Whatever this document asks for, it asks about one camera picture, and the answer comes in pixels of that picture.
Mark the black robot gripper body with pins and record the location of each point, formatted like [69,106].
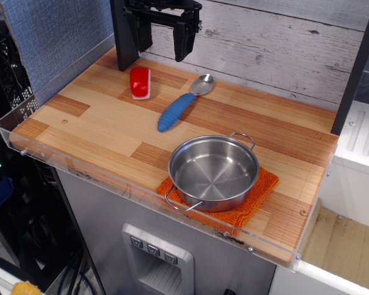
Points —
[165,13]

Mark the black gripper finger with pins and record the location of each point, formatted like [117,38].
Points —
[145,40]
[183,36]

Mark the silver metal pot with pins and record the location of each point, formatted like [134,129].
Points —
[213,173]

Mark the blue fabric panel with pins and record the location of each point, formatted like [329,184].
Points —
[58,40]

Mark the orange knitted cloth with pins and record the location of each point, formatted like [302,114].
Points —
[242,213]

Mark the clear acrylic table guard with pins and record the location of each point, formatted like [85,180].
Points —
[94,130]

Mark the grey toy fridge dispenser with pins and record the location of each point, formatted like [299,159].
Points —
[157,265]

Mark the white toy sink counter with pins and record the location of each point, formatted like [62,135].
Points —
[337,241]

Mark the black vertical post left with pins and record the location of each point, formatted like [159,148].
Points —
[126,51]

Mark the black vertical post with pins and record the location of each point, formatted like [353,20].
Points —
[126,51]
[352,84]

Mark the blue handled metal spoon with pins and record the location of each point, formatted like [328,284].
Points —
[201,86]

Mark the black vertical post right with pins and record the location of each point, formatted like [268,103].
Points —
[352,84]

